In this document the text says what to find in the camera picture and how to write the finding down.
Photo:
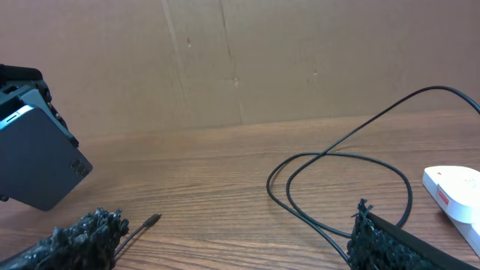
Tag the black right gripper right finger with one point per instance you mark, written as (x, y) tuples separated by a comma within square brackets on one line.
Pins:
[(376, 244)]

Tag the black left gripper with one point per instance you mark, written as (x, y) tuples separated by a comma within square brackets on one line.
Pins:
[(26, 85)]

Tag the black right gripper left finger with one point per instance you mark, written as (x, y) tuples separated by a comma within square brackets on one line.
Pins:
[(88, 244)]

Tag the Samsung Galaxy smartphone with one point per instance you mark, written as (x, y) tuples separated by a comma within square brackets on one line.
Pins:
[(39, 164)]

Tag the white charger plug adapter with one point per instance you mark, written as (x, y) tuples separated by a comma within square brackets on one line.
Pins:
[(456, 190)]

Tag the white power strip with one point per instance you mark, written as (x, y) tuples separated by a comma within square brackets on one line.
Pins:
[(471, 234)]

